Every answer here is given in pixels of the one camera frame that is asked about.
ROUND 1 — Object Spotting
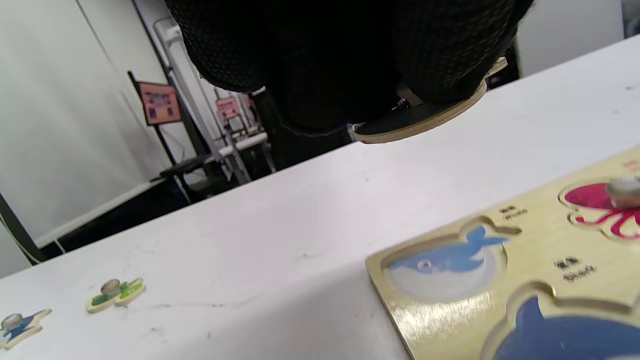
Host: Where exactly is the person's left hand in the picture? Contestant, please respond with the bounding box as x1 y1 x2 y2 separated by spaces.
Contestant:
164 0 534 137

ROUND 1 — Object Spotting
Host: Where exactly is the wooden whale-shaped puzzle piece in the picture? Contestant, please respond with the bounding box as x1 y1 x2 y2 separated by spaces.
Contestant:
347 57 509 145

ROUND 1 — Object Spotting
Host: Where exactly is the wooden puzzle frame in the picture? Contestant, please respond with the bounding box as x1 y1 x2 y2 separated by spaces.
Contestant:
365 147 640 360

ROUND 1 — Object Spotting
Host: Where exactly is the green turtle puzzle piece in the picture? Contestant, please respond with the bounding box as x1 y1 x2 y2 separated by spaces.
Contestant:
85 277 147 315

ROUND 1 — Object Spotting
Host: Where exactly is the blue shark puzzle piece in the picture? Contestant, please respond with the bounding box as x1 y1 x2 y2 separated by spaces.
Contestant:
0 308 53 351

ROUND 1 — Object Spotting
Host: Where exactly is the small pink-screen monitor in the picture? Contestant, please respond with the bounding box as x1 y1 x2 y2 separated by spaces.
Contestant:
216 97 241 120

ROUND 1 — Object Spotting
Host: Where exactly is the large pink-screen monitor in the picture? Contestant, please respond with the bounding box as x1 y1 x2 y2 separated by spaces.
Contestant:
138 81 183 126

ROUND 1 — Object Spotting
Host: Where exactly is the black monitor stand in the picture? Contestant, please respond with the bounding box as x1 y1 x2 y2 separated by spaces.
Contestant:
127 70 211 187

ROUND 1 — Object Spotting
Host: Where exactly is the white metal frame rig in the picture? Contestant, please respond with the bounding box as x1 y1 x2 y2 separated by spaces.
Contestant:
152 17 275 186

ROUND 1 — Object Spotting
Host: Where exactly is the white hanging cord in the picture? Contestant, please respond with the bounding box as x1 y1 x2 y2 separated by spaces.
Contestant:
0 215 66 265

